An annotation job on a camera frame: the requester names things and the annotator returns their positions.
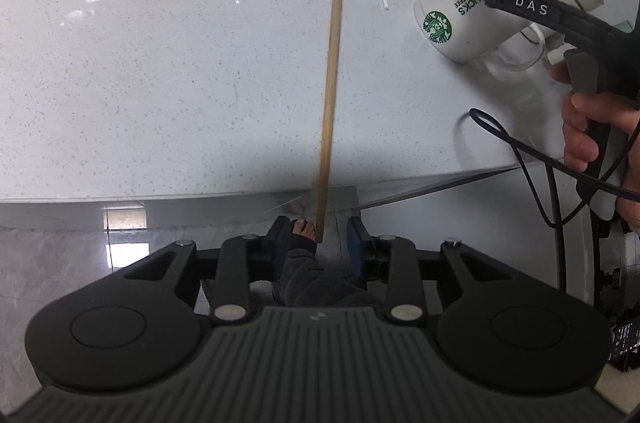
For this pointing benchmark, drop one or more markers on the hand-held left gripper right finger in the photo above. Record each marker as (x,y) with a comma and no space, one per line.
(356,248)

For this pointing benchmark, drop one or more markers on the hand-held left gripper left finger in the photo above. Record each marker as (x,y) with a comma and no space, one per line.
(280,248)

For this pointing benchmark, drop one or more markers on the person's dark fleece clothing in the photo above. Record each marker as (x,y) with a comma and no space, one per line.
(310,278)

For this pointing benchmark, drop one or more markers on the wooden chopstick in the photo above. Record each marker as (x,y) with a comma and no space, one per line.
(332,53)

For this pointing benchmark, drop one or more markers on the person's right hand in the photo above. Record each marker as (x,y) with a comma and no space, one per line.
(580,143)

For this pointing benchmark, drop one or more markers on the white ceramic mug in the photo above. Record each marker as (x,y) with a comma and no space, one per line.
(475,3)

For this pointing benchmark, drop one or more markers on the person's bare foot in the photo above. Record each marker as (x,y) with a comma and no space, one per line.
(304,233)

